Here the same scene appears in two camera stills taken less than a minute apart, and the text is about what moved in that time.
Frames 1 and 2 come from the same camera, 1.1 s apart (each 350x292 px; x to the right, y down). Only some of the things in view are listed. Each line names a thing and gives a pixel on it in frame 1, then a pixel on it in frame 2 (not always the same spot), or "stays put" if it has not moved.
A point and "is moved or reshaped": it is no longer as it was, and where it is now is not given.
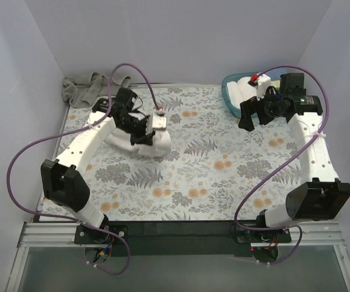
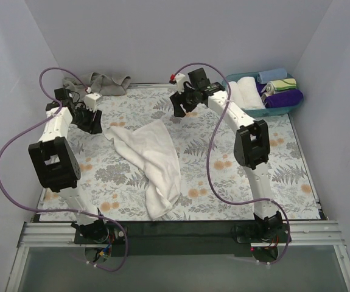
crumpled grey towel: (81, 90) stays put
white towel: (246, 90) stays put
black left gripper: (142, 131) → (92, 121)
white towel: (158, 142) is moved or reshaped
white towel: (235, 93) stays put
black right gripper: (257, 107) → (179, 102)
